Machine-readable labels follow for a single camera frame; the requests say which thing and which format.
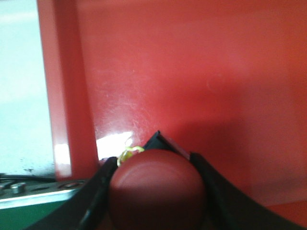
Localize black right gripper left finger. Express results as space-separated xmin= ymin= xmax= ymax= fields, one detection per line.
xmin=27 ymin=157 xmax=118 ymax=230

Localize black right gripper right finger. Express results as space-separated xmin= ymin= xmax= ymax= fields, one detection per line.
xmin=190 ymin=152 xmax=306 ymax=230

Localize red mushroom push button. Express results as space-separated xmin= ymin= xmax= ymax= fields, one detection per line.
xmin=107 ymin=130 xmax=207 ymax=230

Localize green conveyor belt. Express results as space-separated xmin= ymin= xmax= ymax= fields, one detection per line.
xmin=0 ymin=201 xmax=65 ymax=230

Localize red plastic tray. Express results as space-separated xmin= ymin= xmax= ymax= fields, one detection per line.
xmin=37 ymin=0 xmax=307 ymax=226

